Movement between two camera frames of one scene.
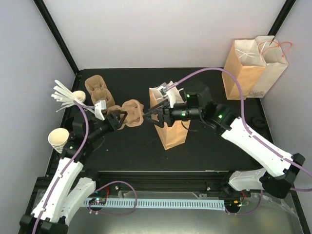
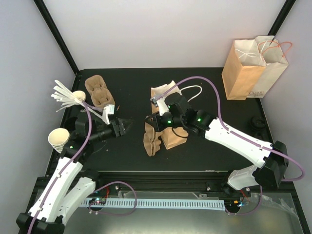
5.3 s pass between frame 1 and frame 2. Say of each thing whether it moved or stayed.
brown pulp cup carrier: moved
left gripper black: moved
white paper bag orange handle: stayed
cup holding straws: stayed
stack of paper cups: stayed
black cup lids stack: stayed
